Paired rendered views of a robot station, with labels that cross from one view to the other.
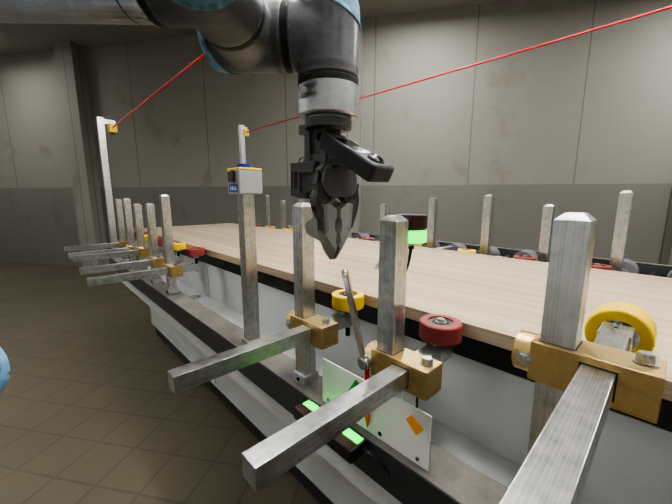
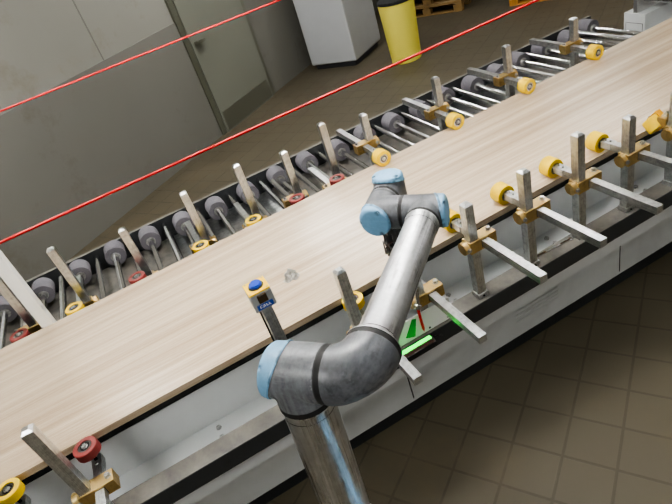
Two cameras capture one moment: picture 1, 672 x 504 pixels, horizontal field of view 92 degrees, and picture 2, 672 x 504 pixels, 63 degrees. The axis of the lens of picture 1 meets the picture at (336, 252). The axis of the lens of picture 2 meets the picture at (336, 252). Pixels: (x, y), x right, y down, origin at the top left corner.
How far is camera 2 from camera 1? 1.66 m
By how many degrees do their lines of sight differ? 61
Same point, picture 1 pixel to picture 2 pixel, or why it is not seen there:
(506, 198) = (52, 112)
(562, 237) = (467, 211)
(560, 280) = (470, 223)
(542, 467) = (521, 262)
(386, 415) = (430, 316)
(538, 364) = (473, 249)
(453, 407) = not seen: hidden behind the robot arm
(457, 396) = not seen: hidden behind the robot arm
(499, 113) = not seen: outside the picture
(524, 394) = (430, 267)
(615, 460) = (460, 261)
